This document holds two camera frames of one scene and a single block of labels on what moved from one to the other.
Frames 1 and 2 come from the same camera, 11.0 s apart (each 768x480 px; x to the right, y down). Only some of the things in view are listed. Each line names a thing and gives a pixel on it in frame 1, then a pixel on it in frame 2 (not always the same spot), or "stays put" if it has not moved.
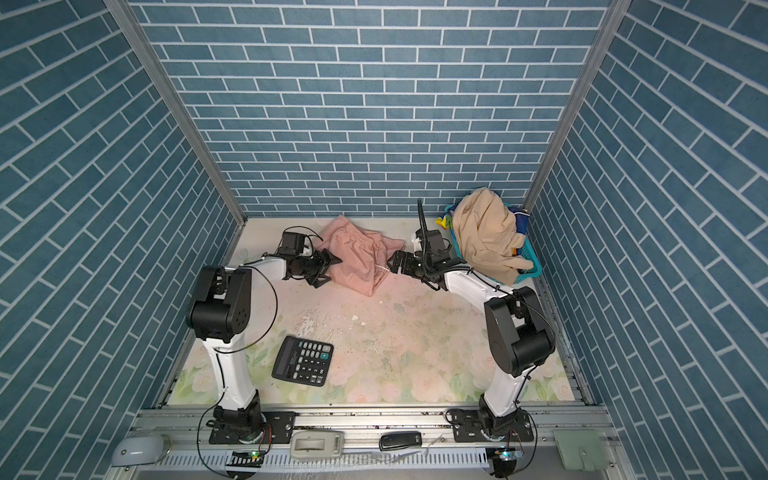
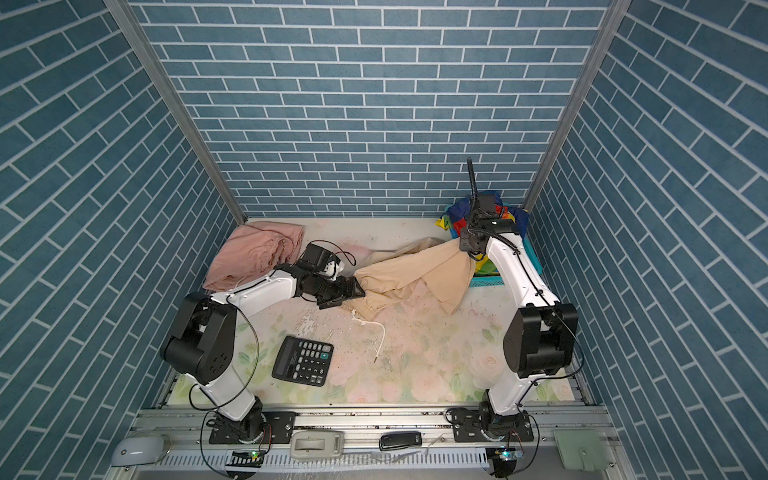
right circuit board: (504, 454) stays put
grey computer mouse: (137, 450) stays put
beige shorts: (487, 235) → (438, 269)
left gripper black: (322, 263) → (341, 291)
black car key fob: (399, 439) stays put
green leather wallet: (583, 450) stays put
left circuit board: (252, 458) stays put
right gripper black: (407, 268) → (463, 241)
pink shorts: (363, 254) → (253, 250)
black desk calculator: (303, 361) stays put
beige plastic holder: (317, 444) stays put
